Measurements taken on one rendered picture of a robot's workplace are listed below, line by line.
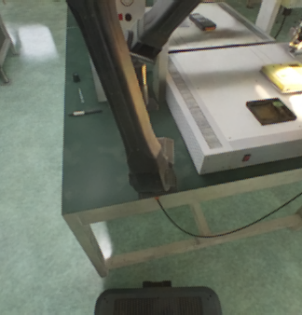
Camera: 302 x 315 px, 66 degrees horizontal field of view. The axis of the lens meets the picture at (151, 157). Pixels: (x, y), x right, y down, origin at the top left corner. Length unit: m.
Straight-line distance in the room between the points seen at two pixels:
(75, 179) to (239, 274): 1.05
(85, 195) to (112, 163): 0.14
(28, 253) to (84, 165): 0.89
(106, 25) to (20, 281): 1.39
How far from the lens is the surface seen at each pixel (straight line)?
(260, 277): 1.53
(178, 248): 1.30
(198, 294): 1.14
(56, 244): 1.55
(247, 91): 1.00
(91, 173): 0.79
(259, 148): 0.79
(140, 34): 0.57
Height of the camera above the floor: 1.37
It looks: 49 degrees down
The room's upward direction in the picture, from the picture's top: 1 degrees clockwise
